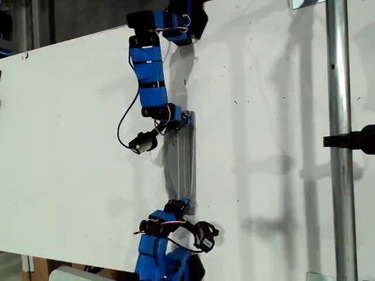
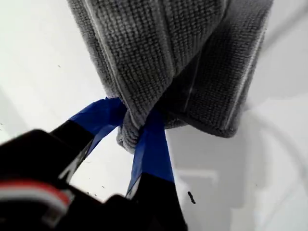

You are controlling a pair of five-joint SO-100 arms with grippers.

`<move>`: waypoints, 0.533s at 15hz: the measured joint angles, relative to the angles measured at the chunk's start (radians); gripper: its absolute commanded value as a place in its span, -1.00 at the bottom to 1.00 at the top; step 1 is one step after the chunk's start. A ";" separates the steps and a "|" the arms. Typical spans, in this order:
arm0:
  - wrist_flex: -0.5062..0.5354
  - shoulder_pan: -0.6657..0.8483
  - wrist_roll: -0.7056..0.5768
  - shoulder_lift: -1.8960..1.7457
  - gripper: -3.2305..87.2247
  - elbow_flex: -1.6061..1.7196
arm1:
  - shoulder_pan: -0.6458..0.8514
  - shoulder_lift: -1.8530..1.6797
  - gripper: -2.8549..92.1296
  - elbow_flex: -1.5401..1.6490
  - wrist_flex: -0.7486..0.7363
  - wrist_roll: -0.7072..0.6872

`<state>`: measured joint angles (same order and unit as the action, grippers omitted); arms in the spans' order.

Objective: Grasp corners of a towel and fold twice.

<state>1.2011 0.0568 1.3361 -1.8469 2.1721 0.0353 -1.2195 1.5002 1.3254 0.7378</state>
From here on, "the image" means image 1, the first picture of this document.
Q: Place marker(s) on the grey striped towel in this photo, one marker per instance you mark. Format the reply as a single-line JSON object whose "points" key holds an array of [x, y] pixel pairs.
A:
{"points": [[183, 164]]}

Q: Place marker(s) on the white plastic container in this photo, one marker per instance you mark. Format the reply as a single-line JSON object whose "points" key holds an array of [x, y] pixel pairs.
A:
{"points": [[76, 274]]}

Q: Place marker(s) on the wooden table leg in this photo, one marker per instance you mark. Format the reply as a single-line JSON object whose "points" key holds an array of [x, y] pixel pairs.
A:
{"points": [[36, 267]]}

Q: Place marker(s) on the black clamp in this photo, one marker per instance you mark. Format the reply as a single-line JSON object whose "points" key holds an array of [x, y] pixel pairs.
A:
{"points": [[351, 140]]}

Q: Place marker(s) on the camera black stalk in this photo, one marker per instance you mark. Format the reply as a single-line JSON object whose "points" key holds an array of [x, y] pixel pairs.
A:
{"points": [[190, 226], [158, 131]]}

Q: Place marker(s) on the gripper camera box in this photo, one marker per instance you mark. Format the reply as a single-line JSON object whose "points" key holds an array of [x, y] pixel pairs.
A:
{"points": [[143, 143], [206, 235]]}

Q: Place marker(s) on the steel post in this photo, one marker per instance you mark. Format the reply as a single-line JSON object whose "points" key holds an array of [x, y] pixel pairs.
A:
{"points": [[340, 146]]}

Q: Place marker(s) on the metal table bracket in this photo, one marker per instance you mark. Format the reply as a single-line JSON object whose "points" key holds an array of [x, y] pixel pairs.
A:
{"points": [[304, 3]]}

